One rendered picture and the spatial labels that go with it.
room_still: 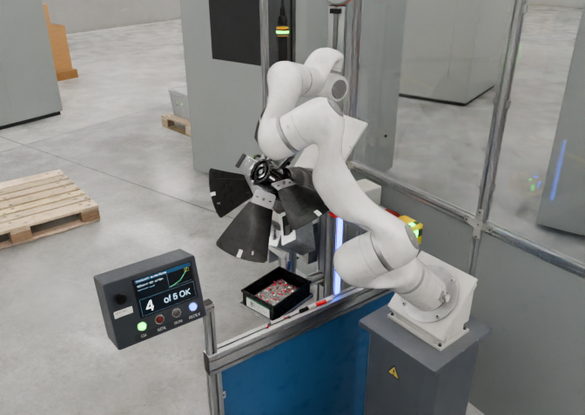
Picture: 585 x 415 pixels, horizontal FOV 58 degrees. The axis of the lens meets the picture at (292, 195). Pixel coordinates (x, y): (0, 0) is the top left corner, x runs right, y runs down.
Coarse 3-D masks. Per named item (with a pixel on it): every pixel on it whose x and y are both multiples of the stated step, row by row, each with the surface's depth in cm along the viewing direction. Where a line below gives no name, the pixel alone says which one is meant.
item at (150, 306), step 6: (156, 294) 144; (138, 300) 141; (144, 300) 142; (150, 300) 143; (156, 300) 144; (144, 306) 142; (150, 306) 143; (156, 306) 144; (144, 312) 142; (150, 312) 143
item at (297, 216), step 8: (296, 184) 209; (280, 192) 205; (288, 192) 204; (296, 192) 204; (304, 192) 204; (312, 192) 204; (280, 200) 201; (288, 200) 201; (296, 200) 200; (304, 200) 200; (312, 200) 199; (320, 200) 199; (288, 208) 198; (296, 208) 197; (304, 208) 196; (312, 208) 196; (320, 208) 195; (288, 216) 195; (296, 216) 194; (304, 216) 193; (312, 216) 193; (296, 224) 192; (304, 224) 191
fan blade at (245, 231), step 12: (252, 204) 214; (240, 216) 213; (252, 216) 213; (264, 216) 213; (228, 228) 213; (240, 228) 212; (252, 228) 212; (264, 228) 212; (228, 240) 212; (240, 240) 211; (252, 240) 210; (264, 240) 211; (228, 252) 211; (264, 252) 209
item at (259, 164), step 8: (264, 160) 215; (256, 168) 217; (264, 168) 214; (272, 168) 211; (280, 168) 216; (256, 176) 214; (264, 176) 212; (272, 176) 211; (280, 176) 214; (288, 176) 218; (256, 184) 212; (264, 184) 211; (272, 192) 220
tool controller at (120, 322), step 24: (144, 264) 147; (168, 264) 145; (192, 264) 149; (96, 288) 145; (120, 288) 138; (144, 288) 142; (168, 288) 146; (192, 288) 150; (120, 312) 139; (168, 312) 146; (192, 312) 151; (120, 336) 140; (144, 336) 143
